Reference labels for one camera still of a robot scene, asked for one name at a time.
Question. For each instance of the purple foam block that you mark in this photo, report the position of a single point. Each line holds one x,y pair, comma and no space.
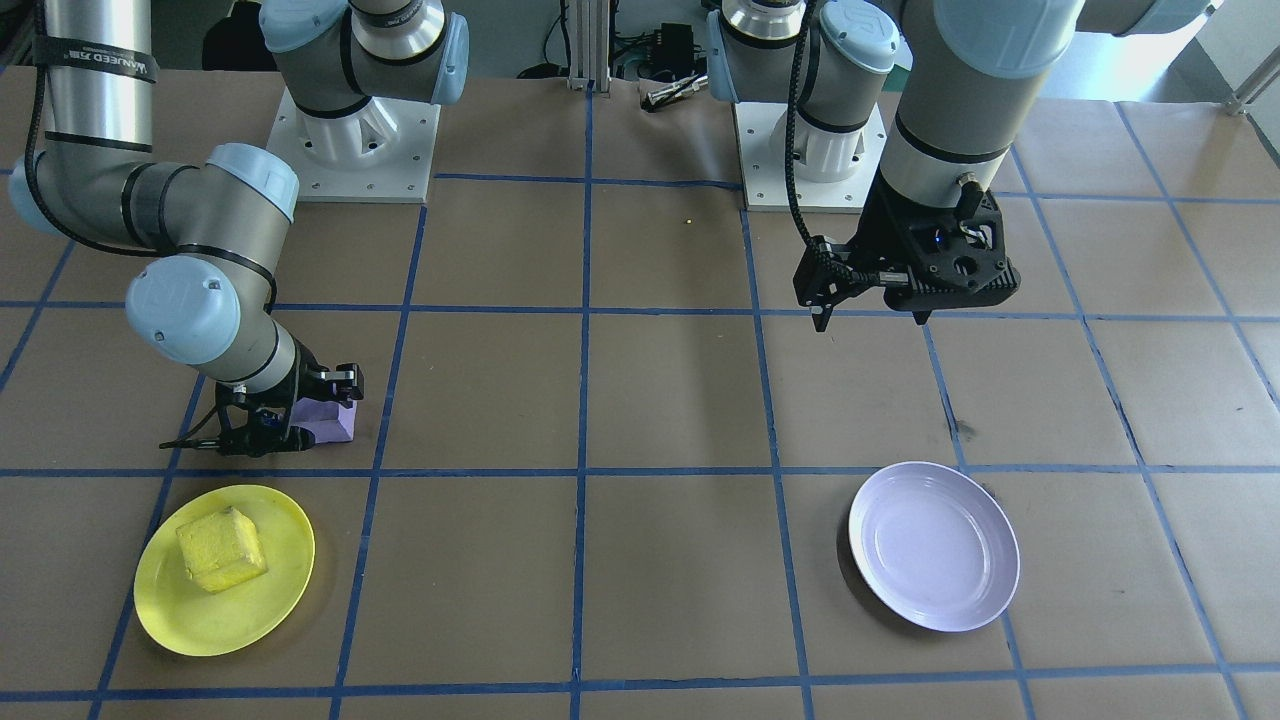
335,422

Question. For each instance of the yellow foam block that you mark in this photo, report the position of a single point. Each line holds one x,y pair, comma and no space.
222,550

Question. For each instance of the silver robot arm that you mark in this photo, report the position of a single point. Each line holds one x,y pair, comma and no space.
960,110
90,110

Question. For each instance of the yellow plate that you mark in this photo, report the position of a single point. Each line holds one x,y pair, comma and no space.
280,560

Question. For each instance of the purple plate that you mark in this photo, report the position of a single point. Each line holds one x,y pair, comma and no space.
935,545

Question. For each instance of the silver pliers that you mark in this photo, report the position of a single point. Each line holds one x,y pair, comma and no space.
678,92

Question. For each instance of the small black device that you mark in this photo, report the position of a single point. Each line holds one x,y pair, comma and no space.
676,45

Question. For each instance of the aluminium profile bar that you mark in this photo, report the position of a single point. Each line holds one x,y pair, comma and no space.
1255,90

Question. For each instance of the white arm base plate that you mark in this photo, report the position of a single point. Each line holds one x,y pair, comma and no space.
400,170
765,185

